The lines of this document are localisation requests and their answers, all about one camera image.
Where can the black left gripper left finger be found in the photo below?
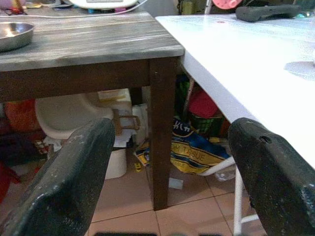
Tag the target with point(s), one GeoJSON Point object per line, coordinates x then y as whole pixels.
{"type": "Point", "coordinates": [66, 177]}

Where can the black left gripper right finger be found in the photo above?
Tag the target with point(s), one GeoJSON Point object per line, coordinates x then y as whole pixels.
{"type": "Point", "coordinates": [275, 177]}

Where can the white paper roll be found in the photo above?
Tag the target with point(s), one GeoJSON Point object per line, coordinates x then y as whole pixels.
{"type": "Point", "coordinates": [117, 162]}

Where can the red plastic stool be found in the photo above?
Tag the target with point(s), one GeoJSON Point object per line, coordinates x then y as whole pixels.
{"type": "Point", "coordinates": [6, 178]}

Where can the white plastic chair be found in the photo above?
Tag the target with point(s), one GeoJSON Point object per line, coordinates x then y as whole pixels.
{"type": "Point", "coordinates": [66, 115]}

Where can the orange bag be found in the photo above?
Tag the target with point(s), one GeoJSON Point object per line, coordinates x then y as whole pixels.
{"type": "Point", "coordinates": [22, 114]}

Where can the blue yellow tissue package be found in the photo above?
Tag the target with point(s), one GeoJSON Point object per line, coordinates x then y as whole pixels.
{"type": "Point", "coordinates": [194, 152]}

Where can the green plastic crate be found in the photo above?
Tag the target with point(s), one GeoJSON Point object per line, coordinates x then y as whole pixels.
{"type": "Point", "coordinates": [206, 124]}

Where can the red box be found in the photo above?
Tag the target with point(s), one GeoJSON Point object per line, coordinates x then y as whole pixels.
{"type": "Point", "coordinates": [203, 104]}

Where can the white folding table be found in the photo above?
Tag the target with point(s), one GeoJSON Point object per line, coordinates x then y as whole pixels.
{"type": "Point", "coordinates": [251, 68]}

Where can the dark wooden table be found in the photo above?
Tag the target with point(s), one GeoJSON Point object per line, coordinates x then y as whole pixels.
{"type": "Point", "coordinates": [98, 49]}

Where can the round metal plate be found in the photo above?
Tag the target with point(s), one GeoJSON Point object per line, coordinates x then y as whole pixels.
{"type": "Point", "coordinates": [12, 35]}

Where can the white rice cooker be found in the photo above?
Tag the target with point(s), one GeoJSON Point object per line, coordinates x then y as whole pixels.
{"type": "Point", "coordinates": [103, 3]}

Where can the pink round plastic toy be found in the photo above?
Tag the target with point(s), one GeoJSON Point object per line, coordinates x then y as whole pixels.
{"type": "Point", "coordinates": [225, 3]}

